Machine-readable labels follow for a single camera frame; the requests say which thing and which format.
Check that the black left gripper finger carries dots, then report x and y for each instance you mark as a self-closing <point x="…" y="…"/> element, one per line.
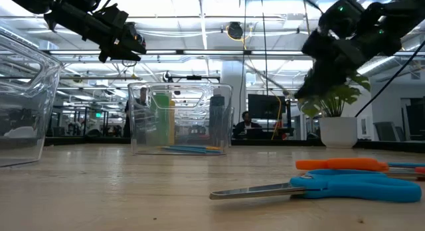
<point x="133" y="46"/>
<point x="116" y="54"/>

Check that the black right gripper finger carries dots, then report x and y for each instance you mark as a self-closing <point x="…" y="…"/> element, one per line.
<point x="345" y="80"/>
<point x="315" y="86"/>

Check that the green paint bottle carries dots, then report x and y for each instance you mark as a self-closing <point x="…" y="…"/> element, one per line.
<point x="161" y="121"/>

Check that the yellow paint bottle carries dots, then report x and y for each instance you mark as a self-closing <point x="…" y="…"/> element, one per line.
<point x="172" y="124"/>

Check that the dark grey-blue paint bottle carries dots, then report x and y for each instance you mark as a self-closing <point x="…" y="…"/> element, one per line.
<point x="216" y="121"/>

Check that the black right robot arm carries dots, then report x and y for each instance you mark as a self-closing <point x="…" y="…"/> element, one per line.
<point x="382" y="18"/>

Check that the green plant in white pot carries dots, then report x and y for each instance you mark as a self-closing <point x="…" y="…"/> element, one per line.
<point x="338" y="131"/>

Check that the black computer monitor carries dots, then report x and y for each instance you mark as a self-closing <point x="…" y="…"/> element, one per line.
<point x="264" y="106"/>

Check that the standing person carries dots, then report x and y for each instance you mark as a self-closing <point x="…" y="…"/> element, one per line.
<point x="127" y="118"/>

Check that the grey office chair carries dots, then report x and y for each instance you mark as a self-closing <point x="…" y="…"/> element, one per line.
<point x="386" y="131"/>

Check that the seated person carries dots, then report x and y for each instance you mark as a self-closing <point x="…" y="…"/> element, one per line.
<point x="246" y="124"/>

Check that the wide clear plastic bin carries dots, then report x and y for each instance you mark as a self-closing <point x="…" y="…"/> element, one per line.
<point x="199" y="108"/>

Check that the large clear plastic bin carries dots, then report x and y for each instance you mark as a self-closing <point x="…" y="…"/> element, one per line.
<point x="20" y="108"/>

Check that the narrow clear plastic bin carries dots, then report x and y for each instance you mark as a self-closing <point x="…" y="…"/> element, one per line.
<point x="186" y="138"/>

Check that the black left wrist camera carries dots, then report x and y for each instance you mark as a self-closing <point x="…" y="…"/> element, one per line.
<point x="111" y="17"/>

